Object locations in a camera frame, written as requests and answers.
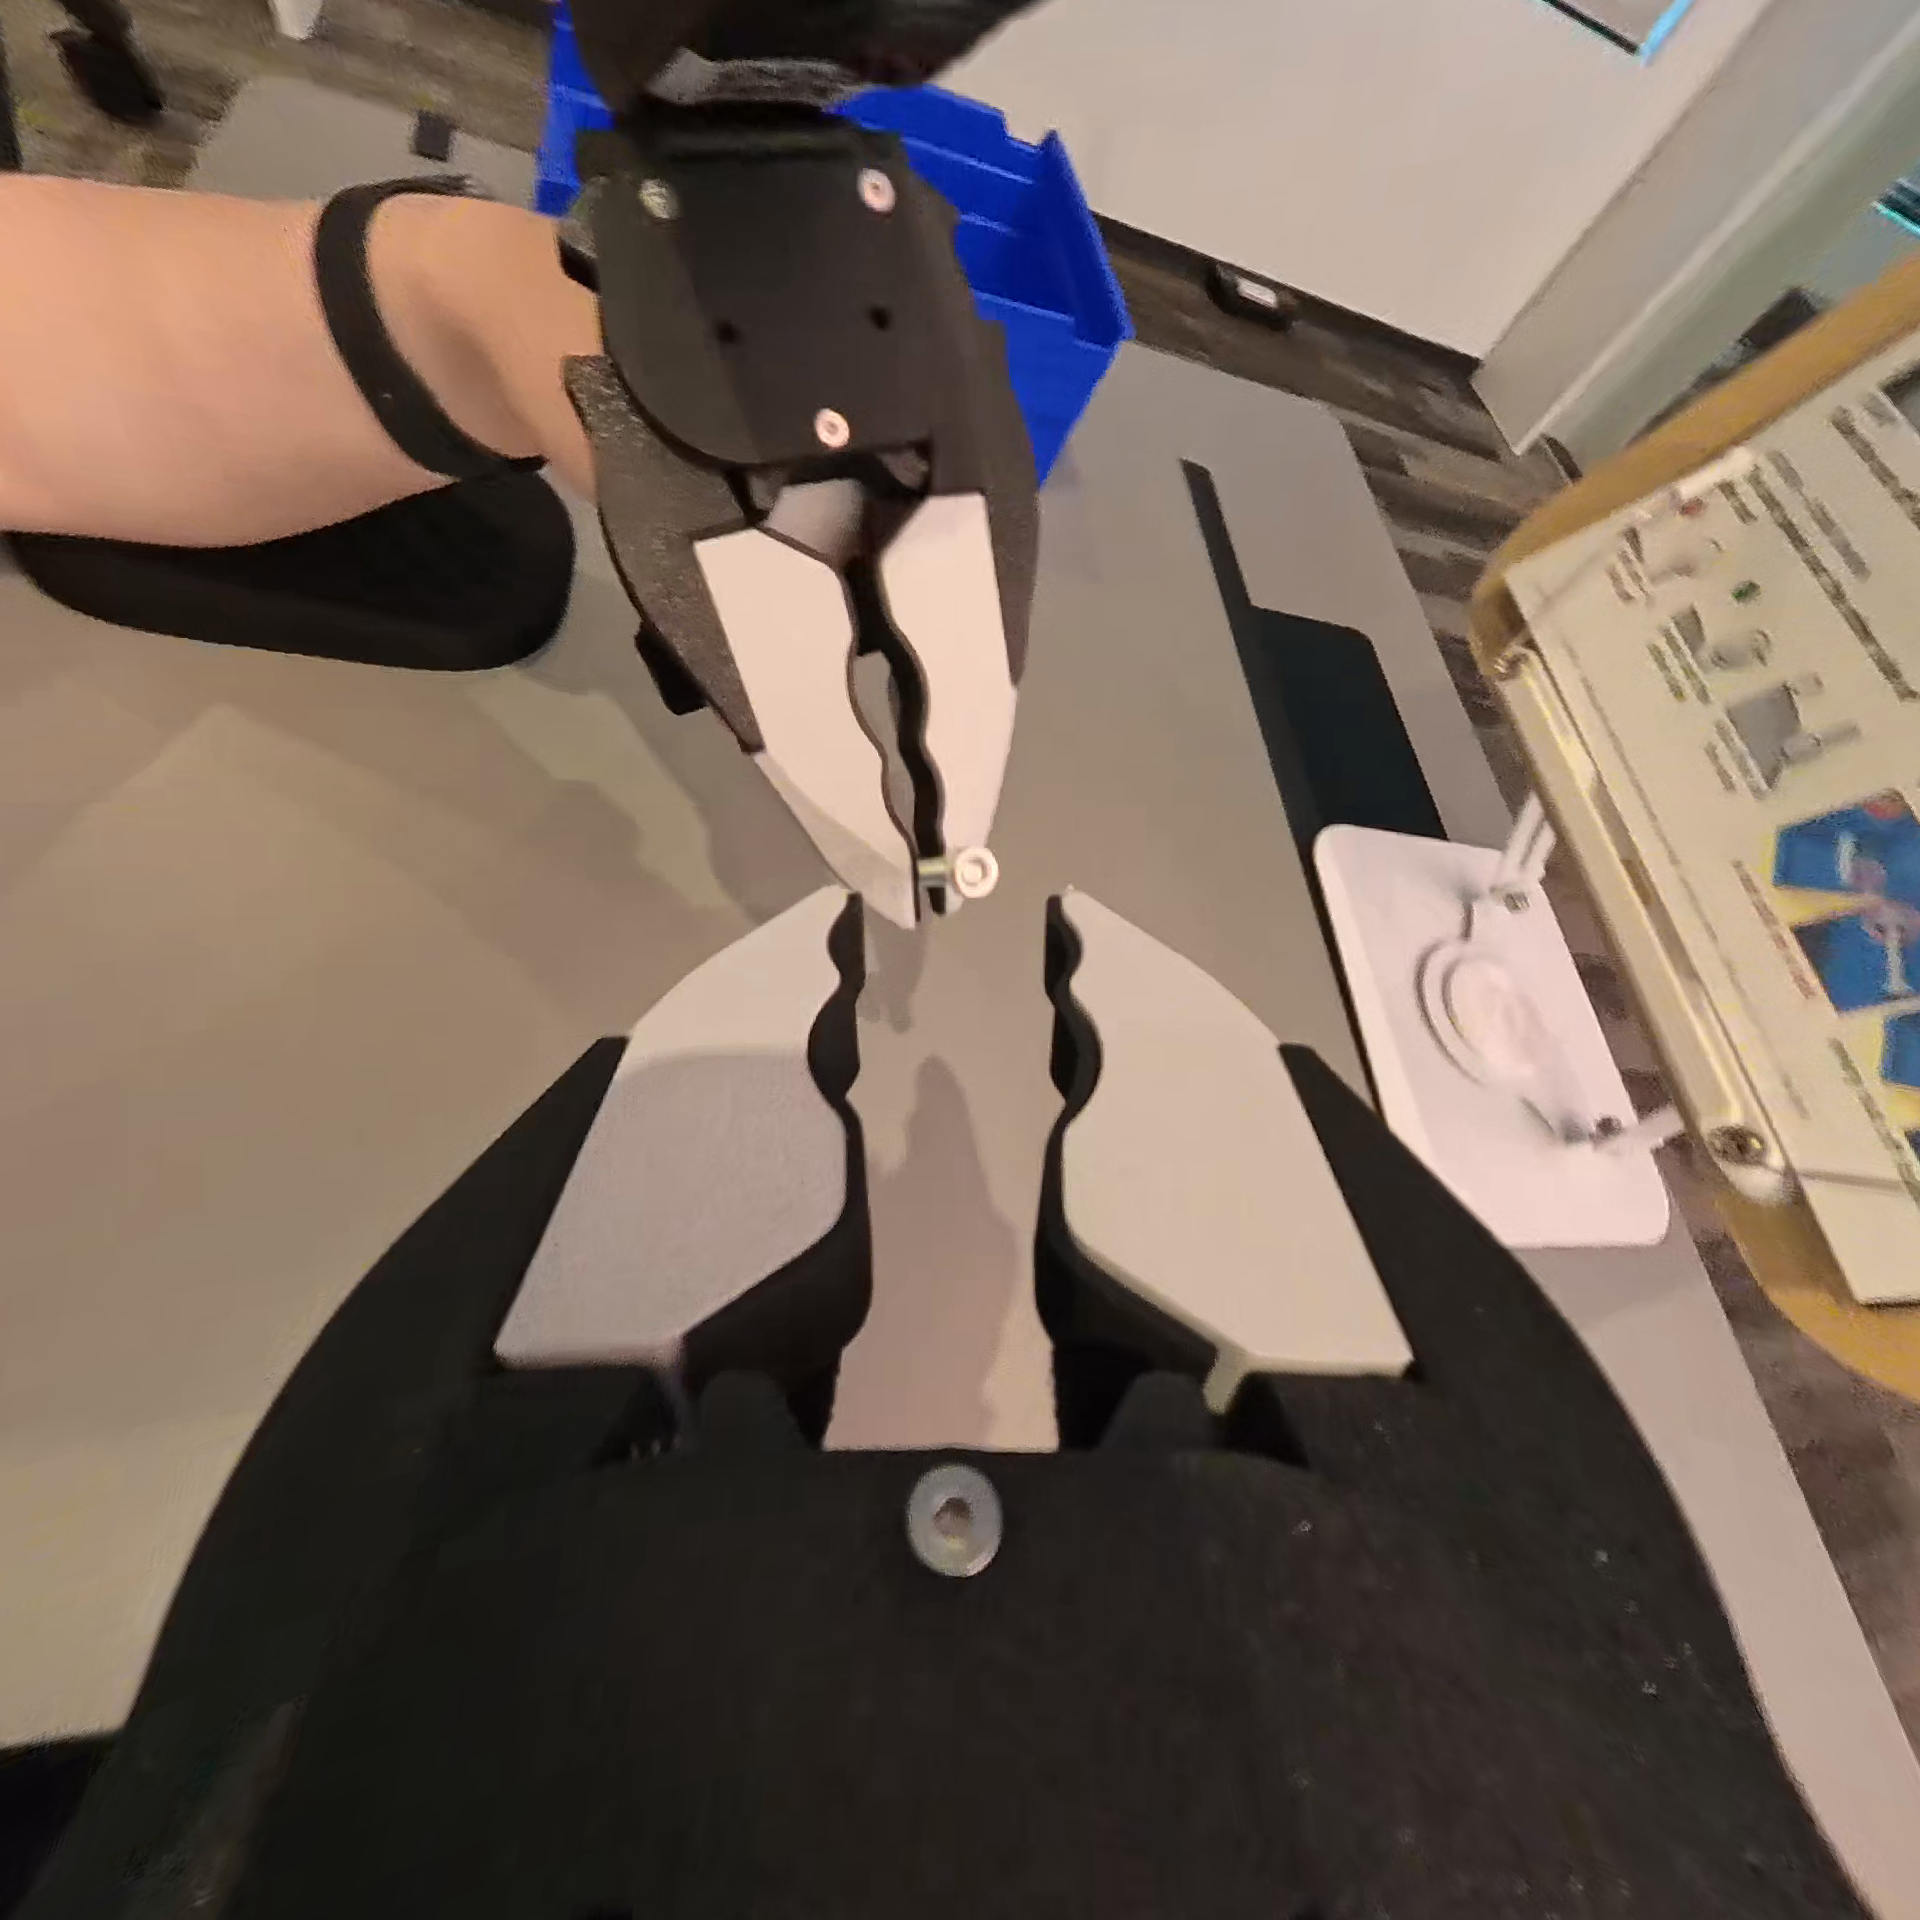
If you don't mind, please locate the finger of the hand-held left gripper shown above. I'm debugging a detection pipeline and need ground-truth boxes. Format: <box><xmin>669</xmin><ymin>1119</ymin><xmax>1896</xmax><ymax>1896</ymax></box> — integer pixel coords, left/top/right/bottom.
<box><xmin>688</xmin><ymin>524</ymin><xmax>925</xmax><ymax>930</ymax></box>
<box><xmin>877</xmin><ymin>492</ymin><xmax>1022</xmax><ymax>877</ymax></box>

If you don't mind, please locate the light wooden board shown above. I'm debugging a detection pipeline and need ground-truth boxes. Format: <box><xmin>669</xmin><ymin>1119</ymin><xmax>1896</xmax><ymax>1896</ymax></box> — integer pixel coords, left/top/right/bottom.
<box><xmin>1466</xmin><ymin>262</ymin><xmax>1920</xmax><ymax>1405</ymax></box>

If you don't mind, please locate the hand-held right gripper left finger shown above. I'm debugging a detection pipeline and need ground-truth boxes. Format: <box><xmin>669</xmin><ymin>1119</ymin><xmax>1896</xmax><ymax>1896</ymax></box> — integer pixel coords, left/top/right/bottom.
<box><xmin>494</xmin><ymin>884</ymin><xmax>875</xmax><ymax>1448</ymax></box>

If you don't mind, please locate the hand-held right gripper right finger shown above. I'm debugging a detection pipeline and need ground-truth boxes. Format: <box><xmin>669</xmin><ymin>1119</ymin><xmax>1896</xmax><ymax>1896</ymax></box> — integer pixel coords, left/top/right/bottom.
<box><xmin>1036</xmin><ymin>884</ymin><xmax>1416</xmax><ymax>1448</ymax></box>

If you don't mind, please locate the black rolling stand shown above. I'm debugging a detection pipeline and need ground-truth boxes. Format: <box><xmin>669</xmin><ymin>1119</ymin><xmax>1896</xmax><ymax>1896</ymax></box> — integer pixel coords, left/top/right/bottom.
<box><xmin>46</xmin><ymin>0</ymin><xmax>168</xmax><ymax>123</ymax></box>

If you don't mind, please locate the black wristband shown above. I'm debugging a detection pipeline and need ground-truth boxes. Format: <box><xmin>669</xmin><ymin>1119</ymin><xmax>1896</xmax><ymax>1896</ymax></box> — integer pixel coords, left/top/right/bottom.
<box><xmin>309</xmin><ymin>176</ymin><xmax>550</xmax><ymax>487</ymax></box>

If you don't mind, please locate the grey desk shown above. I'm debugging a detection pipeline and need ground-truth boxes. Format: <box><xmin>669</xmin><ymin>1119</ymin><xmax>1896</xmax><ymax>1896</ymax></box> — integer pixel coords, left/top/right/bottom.
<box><xmin>0</xmin><ymin>345</ymin><xmax>1920</xmax><ymax>1920</ymax></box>

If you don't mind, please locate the person's left hand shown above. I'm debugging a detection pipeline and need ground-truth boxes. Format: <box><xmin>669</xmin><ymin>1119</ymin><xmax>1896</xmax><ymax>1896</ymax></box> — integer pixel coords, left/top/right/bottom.
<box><xmin>367</xmin><ymin>199</ymin><xmax>605</xmax><ymax>489</ymax></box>

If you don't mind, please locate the blue bin with divider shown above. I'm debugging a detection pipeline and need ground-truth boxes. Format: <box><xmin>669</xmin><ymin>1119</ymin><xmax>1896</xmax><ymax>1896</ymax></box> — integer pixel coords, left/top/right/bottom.
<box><xmin>534</xmin><ymin>0</ymin><xmax>1131</xmax><ymax>489</ymax></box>

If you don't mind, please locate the person's left forearm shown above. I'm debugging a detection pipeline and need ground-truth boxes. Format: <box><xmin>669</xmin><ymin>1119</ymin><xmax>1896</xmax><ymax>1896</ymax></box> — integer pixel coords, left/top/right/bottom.
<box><xmin>0</xmin><ymin>174</ymin><xmax>449</xmax><ymax>549</ymax></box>

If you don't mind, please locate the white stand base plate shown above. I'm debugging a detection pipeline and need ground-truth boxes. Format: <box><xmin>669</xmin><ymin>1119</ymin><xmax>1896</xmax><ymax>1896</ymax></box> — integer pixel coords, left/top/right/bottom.
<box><xmin>1313</xmin><ymin>647</ymin><xmax>1801</xmax><ymax>1250</ymax></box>

